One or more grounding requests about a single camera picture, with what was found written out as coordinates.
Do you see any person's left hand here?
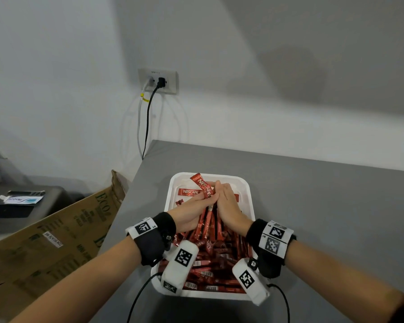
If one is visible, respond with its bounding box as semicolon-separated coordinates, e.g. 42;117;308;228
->
167;192;220;234

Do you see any person's right hand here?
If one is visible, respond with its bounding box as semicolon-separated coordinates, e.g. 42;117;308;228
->
214;179;254;238

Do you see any white plastic tray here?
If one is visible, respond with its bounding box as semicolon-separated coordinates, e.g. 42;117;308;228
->
150;172;272;301

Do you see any pile of red coffee sachets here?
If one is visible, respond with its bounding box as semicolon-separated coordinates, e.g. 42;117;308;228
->
156;195;256;295

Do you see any person's left forearm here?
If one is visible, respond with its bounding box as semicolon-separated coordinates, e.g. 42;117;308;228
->
10;237;143;323

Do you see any person's right forearm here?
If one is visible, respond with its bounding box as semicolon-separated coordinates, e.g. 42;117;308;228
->
284;239;404;323

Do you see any black left wristband with markers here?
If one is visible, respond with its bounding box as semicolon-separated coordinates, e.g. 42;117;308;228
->
125;211;177;267

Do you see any black wristband with markers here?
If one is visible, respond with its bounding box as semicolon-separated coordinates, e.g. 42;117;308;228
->
246;218;297;279
125;211;177;267

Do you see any black right wristband with markers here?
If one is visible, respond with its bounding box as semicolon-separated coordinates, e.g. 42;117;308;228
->
246;218;297;279

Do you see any brown cardboard box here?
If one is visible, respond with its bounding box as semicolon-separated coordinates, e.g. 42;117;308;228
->
0;170;126;323

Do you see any dark grey printer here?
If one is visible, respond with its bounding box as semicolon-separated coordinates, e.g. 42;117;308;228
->
0;184;71;246

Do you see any flat black device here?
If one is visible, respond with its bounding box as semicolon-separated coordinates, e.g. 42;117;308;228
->
7;190;46;197

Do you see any white and blue packet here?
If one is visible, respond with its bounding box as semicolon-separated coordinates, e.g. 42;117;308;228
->
0;195;44;205

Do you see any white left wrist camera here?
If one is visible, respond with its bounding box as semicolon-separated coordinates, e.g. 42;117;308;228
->
160;239;200;295

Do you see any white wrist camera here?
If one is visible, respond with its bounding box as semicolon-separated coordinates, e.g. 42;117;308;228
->
160;239;200;295
231;257;272;306

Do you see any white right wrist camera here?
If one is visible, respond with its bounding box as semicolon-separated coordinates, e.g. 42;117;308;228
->
231;257;272;306

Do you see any black left camera cable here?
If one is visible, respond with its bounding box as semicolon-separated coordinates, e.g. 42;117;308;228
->
126;272;163;323

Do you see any black camera cable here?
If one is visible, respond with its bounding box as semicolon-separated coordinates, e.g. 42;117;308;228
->
268;283;291;323
126;272;163;323

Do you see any black power cable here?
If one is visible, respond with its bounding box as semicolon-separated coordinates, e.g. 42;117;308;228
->
141;86;161;161

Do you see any white power cable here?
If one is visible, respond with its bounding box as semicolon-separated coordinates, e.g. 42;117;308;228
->
136;79;154;158

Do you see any black right camera cable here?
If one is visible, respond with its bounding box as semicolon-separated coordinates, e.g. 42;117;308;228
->
268;283;291;323

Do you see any grey wall socket plate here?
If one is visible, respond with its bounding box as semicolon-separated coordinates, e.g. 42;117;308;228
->
138;67;179;95

